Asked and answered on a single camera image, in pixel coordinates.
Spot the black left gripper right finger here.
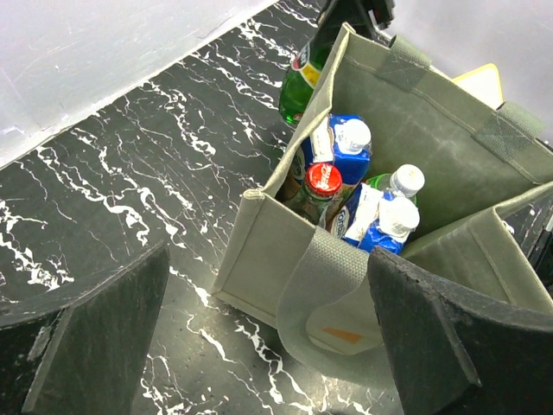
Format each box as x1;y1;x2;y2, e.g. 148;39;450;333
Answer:
368;248;552;414

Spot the green glass bottle gold cap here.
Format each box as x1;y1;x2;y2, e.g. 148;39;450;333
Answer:
278;10;341;125

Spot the dark cola bottle red label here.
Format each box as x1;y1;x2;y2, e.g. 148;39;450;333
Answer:
283;163;342;227

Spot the yellow-framed whiteboard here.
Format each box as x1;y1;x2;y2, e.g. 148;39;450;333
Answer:
453;63;505;109

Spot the blue red juice carton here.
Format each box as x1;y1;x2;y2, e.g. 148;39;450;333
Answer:
327;183;420;254

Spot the Fontana pineapple juice carton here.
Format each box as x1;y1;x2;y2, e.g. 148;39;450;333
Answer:
283;114;372;207

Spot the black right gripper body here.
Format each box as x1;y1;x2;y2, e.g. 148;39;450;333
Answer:
317;0;395;39

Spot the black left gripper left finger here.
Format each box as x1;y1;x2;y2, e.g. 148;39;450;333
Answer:
1;241;169;414

